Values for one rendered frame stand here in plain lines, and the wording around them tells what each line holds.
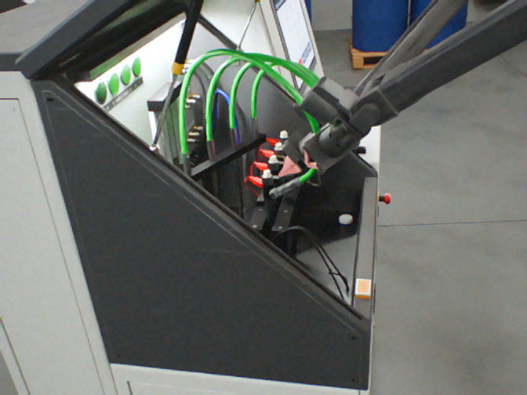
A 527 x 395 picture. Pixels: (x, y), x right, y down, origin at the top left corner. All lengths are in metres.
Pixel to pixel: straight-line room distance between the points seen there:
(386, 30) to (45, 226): 5.17
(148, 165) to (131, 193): 0.07
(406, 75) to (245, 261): 0.44
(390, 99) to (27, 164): 0.66
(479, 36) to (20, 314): 1.08
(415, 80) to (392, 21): 5.13
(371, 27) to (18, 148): 5.18
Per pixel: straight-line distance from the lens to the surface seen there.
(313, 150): 1.06
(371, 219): 1.45
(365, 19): 6.04
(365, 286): 1.20
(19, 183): 1.15
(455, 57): 0.88
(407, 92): 0.92
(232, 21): 1.61
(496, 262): 3.03
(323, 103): 0.98
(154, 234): 1.07
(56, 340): 1.38
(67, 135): 1.04
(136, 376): 1.35
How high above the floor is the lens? 1.71
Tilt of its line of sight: 29 degrees down
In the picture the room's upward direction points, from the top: 4 degrees counter-clockwise
